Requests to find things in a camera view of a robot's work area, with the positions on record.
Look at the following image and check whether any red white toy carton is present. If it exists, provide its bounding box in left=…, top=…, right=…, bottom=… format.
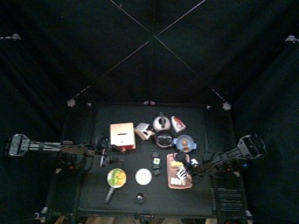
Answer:
left=171, top=115, right=187, bottom=134

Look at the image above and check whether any white round plate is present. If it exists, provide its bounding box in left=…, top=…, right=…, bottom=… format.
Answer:
left=135, top=168, right=153, bottom=186

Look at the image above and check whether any black tripod stand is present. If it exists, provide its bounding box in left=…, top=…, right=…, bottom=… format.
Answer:
left=109, top=0, right=229, bottom=107

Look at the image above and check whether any dark round toy piece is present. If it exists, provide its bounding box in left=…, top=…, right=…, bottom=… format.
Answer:
left=173, top=152, right=187, bottom=163

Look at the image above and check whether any brown wooden cutting board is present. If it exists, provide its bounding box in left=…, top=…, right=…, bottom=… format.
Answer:
left=165, top=152, right=193, bottom=191

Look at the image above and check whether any small metal cup with handle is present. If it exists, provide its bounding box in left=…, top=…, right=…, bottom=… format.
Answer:
left=135, top=191, right=147, bottom=204

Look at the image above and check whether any grey blue toy bowl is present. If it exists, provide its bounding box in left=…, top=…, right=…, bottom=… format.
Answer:
left=172, top=134, right=199, bottom=154

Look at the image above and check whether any cream wooden knife block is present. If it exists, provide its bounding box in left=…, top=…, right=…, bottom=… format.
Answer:
left=133, top=122, right=155, bottom=142

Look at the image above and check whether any white sliced toy food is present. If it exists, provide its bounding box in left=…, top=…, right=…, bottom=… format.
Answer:
left=171, top=178, right=188, bottom=186

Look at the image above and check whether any black base plate white text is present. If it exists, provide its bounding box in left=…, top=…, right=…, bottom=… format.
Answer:
left=212, top=174, right=249, bottom=221

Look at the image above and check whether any yellow green toy vegetable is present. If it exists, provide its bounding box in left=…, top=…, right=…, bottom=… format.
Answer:
left=108, top=169, right=120, bottom=187

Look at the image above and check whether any black cloth backdrop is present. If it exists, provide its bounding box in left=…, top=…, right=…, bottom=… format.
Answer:
left=0, top=0, right=299, bottom=224

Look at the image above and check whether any wooden red toy toaster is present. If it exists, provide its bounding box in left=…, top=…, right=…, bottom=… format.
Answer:
left=109, top=122, right=137, bottom=152

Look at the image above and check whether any cream toy frying pan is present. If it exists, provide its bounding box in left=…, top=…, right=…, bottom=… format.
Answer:
left=104, top=167, right=128, bottom=204

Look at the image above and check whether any orange toy food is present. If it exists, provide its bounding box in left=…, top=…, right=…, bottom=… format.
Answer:
left=116, top=170, right=127, bottom=186

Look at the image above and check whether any thin plain bracing wire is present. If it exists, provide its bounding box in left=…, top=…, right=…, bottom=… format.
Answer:
left=69, top=0, right=207, bottom=102

